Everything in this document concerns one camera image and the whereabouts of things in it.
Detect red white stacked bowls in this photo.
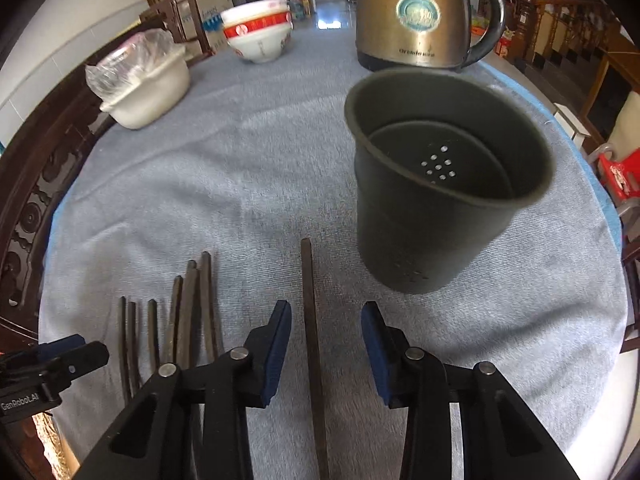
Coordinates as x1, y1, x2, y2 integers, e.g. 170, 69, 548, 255
220, 0, 293, 64

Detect dark chopstick single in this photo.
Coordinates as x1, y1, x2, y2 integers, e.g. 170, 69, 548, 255
300, 237, 330, 479

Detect bronze electric kettle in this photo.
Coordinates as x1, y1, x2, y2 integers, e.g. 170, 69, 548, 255
356, 0, 506, 72

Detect dark chopstick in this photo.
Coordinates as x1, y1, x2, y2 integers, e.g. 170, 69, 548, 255
165, 275, 183, 363
188, 260, 201, 367
146, 299, 160, 374
200, 252, 221, 362
176, 260, 198, 370
118, 296, 131, 404
127, 301, 140, 396

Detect dark carved wooden sideboard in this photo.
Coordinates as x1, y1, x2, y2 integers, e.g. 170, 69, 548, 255
1, 16, 164, 353

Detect dark grey utensil holder cup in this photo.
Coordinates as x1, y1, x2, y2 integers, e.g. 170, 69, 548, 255
344, 68, 553, 295

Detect wooden staircase railing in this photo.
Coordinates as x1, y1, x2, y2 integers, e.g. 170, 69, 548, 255
506, 0, 620, 70

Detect white pot with plastic bag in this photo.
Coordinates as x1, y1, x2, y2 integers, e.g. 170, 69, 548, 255
85, 28, 191, 130

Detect white cardboard appliance box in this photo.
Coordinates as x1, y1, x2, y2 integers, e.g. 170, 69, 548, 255
178, 0, 233, 54

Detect grey towel table cloth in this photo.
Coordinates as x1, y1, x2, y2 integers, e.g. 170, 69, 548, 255
39, 28, 634, 479

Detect red plastic child chair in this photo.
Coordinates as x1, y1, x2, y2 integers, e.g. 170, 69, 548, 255
598, 150, 640, 202

